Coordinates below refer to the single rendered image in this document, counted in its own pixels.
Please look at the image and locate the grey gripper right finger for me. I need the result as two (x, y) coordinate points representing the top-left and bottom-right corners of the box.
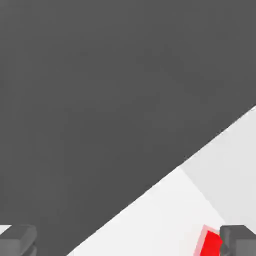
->
(219, 224), (256, 256)

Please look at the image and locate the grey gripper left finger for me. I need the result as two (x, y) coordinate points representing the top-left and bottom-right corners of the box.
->
(0, 224), (38, 256)

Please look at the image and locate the small red cube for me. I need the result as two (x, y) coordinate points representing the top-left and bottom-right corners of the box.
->
(193, 224), (224, 256)

